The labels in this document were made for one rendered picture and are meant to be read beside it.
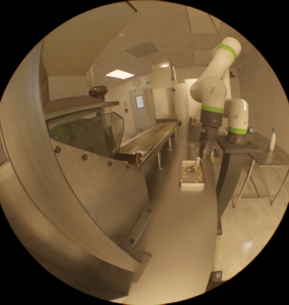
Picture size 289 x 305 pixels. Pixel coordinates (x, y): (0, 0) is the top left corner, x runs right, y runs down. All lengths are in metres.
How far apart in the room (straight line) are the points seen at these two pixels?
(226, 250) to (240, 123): 1.09
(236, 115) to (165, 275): 0.70
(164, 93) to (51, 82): 0.94
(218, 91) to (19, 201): 0.51
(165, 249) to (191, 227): 0.10
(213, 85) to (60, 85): 0.42
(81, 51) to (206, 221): 0.55
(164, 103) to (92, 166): 0.94
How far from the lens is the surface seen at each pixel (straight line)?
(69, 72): 0.26
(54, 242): 0.20
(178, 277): 0.33
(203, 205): 0.42
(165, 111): 1.05
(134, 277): 0.33
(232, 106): 0.65
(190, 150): 0.65
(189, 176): 0.54
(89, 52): 0.29
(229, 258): 1.27
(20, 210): 0.17
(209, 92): 0.41
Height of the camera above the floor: 1.13
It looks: 23 degrees down
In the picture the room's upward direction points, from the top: 9 degrees counter-clockwise
